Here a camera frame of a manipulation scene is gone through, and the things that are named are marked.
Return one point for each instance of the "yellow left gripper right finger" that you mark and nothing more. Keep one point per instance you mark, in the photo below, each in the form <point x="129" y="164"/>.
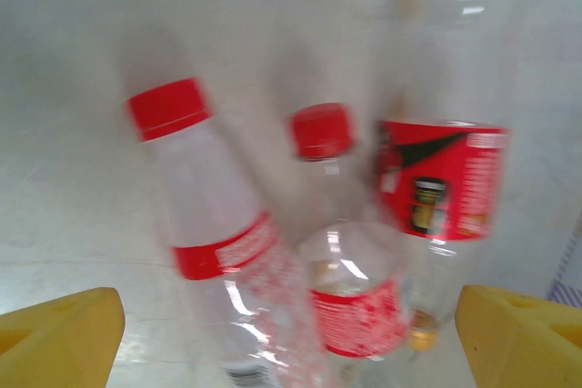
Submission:
<point x="523" y="342"/>

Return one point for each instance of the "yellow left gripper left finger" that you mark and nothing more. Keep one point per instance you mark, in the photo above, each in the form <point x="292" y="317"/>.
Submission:
<point x="59" y="342"/>

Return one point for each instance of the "clear bottle red-black label orange cap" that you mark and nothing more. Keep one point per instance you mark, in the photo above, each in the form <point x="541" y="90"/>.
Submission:
<point x="454" y="179"/>

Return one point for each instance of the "clear bottle red-white label red cap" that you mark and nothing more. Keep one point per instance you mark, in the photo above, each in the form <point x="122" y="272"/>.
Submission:
<point x="204" y="197"/>

